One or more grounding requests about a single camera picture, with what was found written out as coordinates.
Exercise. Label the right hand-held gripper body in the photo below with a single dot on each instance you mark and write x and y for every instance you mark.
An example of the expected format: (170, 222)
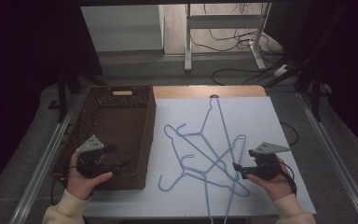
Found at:
(267, 165)

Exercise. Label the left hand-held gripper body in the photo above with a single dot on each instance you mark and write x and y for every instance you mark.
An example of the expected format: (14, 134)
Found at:
(88, 161)

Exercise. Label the brown wicker basket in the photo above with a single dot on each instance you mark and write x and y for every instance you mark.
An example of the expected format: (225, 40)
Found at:
(115, 133)

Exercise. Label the black metal stand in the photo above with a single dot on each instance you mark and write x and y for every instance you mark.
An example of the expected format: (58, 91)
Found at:
(62, 93)
(316, 93)

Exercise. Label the white power strip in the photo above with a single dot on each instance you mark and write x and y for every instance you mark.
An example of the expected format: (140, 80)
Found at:
(281, 70)

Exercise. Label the white cabinet panel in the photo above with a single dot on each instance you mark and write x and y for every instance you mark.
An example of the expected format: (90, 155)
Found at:
(121, 28)

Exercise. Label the dark curtain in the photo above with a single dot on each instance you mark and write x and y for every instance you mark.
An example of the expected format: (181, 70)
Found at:
(15, 62)
(348, 56)

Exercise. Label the silver metal rail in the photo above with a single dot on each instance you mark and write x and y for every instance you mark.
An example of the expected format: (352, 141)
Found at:
(43, 161)
(332, 149)

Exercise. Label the white metal desk frame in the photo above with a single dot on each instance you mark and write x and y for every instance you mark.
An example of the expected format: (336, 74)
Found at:
(220, 21)

